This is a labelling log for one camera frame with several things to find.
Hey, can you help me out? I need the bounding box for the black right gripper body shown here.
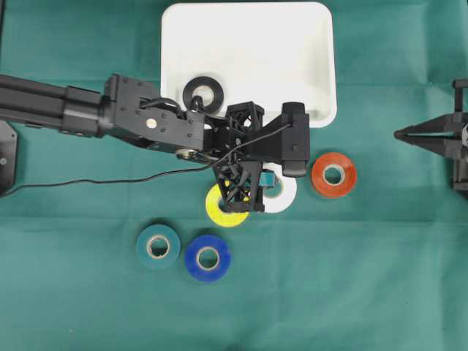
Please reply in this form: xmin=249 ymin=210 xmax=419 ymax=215
xmin=452 ymin=78 xmax=467 ymax=199

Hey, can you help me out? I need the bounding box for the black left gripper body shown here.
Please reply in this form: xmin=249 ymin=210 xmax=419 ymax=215
xmin=200 ymin=102 xmax=265 ymax=213

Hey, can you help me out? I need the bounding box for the thin black camera cable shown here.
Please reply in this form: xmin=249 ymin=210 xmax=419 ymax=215
xmin=0 ymin=122 xmax=293 ymax=198

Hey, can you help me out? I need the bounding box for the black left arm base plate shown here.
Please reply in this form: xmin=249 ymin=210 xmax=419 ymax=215
xmin=0 ymin=121 xmax=18 ymax=195

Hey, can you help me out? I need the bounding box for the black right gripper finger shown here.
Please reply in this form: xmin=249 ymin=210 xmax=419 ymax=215
xmin=394 ymin=134 xmax=457 ymax=159
xmin=393 ymin=114 xmax=457 ymax=136

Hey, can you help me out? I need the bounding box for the red tape roll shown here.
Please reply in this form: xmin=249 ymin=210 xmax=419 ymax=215
xmin=311 ymin=152 xmax=358 ymax=199

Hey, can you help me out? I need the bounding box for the green tape roll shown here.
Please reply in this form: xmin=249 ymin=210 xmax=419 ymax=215
xmin=135 ymin=224 xmax=181 ymax=270

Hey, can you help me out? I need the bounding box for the black tape roll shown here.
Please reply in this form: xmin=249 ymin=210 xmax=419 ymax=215
xmin=182 ymin=76 xmax=224 ymax=114

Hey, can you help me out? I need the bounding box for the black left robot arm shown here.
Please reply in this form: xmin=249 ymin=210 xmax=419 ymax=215
xmin=1 ymin=75 xmax=288 ymax=213

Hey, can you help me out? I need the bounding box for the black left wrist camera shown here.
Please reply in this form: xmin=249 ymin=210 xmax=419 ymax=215
xmin=252 ymin=102 xmax=311 ymax=178

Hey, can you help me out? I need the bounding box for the yellow tape roll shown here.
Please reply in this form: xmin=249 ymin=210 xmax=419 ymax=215
xmin=205 ymin=184 xmax=249 ymax=227

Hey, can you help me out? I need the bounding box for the white plastic tray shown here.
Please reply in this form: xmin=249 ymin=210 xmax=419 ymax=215
xmin=160 ymin=1 xmax=337 ymax=128

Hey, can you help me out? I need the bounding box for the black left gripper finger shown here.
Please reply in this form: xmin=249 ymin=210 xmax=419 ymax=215
xmin=260 ymin=171 xmax=276 ymax=188

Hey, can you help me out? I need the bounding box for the white tape roll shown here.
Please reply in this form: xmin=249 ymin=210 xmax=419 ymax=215
xmin=263 ymin=163 xmax=297 ymax=214

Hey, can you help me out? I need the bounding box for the blue tape roll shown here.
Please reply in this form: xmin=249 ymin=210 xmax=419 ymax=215
xmin=184 ymin=235 xmax=231 ymax=283

